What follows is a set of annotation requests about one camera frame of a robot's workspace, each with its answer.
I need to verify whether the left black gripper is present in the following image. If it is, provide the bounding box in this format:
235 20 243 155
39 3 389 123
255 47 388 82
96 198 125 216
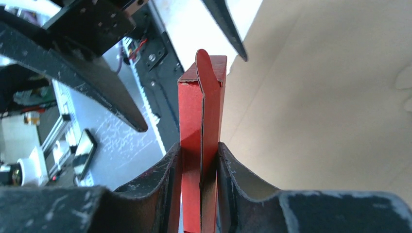
0 0 148 133

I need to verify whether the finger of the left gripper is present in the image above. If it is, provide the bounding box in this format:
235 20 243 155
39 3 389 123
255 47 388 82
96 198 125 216
202 0 248 62

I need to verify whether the red paper box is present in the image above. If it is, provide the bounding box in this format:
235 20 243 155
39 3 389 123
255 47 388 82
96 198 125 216
177 49 227 233

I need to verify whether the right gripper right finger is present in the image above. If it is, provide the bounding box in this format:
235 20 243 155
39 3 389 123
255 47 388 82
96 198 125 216
218 143 412 233

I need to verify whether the black smartphone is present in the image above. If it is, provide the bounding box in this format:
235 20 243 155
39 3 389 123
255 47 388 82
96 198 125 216
72 129 98 181

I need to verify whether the large flat cardboard sheet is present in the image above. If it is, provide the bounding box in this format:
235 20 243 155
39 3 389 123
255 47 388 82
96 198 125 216
221 0 412 203

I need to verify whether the white cylinder object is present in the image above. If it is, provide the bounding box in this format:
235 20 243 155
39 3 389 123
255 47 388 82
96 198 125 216
0 158 41 186

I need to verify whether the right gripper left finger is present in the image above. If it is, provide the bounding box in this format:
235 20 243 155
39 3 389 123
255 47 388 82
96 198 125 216
0 143 182 233

